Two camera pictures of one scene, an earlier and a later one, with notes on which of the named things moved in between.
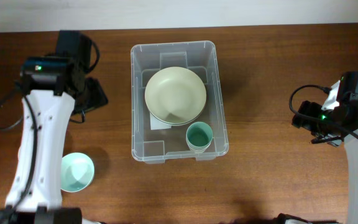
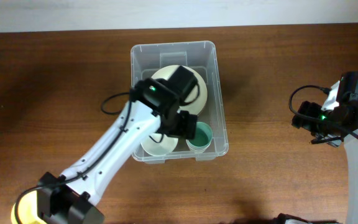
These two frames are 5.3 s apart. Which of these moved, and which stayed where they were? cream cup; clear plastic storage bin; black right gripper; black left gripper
Moved: black left gripper
Stayed: cream cup; clear plastic storage bin; black right gripper
